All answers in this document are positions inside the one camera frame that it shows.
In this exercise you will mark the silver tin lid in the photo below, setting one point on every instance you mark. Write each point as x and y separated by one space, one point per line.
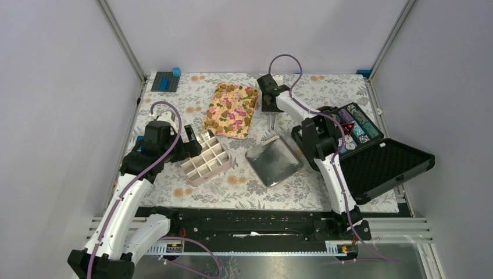
273 161

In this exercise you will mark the floral table mat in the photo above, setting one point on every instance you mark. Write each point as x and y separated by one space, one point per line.
239 186

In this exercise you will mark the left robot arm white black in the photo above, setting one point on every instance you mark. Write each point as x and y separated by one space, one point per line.
111 252

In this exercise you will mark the silver metal tongs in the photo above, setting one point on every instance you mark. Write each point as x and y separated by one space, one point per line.
272 121

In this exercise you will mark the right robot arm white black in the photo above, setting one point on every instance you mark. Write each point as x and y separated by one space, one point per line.
320 138

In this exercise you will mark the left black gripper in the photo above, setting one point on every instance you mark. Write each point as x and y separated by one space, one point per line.
187 150

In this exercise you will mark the floral rectangular tray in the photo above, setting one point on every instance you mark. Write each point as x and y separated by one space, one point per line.
231 110

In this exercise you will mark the blue corner bracket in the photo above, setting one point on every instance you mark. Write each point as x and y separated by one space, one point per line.
366 73

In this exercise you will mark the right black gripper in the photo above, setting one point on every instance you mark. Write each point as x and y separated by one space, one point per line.
265 108

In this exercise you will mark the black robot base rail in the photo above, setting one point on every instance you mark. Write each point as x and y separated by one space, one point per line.
259 231

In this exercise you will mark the compartmented metal chocolate tin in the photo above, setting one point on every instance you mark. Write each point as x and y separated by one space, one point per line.
213 160

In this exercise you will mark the grey lego baseplate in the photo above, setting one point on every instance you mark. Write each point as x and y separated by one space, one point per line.
165 82

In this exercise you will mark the black poker chip case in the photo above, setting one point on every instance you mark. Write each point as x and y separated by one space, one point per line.
372 164

